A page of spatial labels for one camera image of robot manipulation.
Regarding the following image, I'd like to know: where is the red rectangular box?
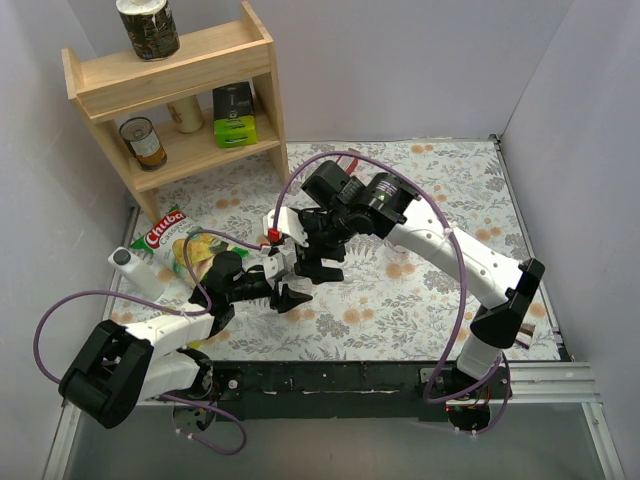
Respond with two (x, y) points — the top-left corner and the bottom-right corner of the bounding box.
(335, 148), (359, 175)

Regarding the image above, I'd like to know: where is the tin can on lower shelf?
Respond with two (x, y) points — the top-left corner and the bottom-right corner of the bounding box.
(119, 117), (167, 171)

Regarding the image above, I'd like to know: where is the cream cylindrical container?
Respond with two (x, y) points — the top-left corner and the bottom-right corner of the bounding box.
(167, 95), (204, 134)

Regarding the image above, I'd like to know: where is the dark can on shelf top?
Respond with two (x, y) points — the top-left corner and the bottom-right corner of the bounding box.
(116, 0), (180, 61)

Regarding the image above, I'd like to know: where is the wooden shelf unit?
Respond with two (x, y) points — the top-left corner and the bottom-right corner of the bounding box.
(61, 1), (290, 222)

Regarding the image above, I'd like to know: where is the green Chuba chips bag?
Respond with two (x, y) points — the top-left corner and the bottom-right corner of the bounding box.
(130, 205), (249, 287)

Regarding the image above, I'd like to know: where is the purple cable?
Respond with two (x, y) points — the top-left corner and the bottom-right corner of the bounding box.
(275, 150), (514, 435)
(33, 230), (274, 455)

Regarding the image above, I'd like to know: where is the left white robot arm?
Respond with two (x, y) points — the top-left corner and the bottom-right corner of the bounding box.
(58, 251), (312, 428)

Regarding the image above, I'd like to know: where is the floral table mat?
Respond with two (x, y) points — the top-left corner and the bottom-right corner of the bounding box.
(158, 140), (529, 361)

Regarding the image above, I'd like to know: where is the white bottle grey cap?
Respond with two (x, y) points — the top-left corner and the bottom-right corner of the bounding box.
(108, 247), (164, 301)

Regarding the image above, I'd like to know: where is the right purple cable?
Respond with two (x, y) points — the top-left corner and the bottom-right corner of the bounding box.
(275, 150), (514, 435)

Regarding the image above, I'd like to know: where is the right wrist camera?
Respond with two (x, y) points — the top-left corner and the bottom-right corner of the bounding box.
(262, 207), (309, 247)

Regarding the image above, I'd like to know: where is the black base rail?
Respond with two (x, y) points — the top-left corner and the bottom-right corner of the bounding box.
(154, 359), (514, 434)

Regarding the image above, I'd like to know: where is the black and green box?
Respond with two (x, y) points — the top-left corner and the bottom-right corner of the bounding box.
(212, 81), (258, 149)

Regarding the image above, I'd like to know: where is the clear bottle with red label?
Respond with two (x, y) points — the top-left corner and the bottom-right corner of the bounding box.
(383, 240), (411, 263)

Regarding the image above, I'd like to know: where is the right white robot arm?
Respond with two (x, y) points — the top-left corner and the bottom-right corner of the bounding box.
(295, 161), (545, 398)

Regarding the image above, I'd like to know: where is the brown chocolate bar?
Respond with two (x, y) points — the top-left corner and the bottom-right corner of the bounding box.
(514, 323), (535, 350)

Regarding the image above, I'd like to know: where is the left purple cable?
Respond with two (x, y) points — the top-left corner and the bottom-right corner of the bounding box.
(33, 230), (274, 455)

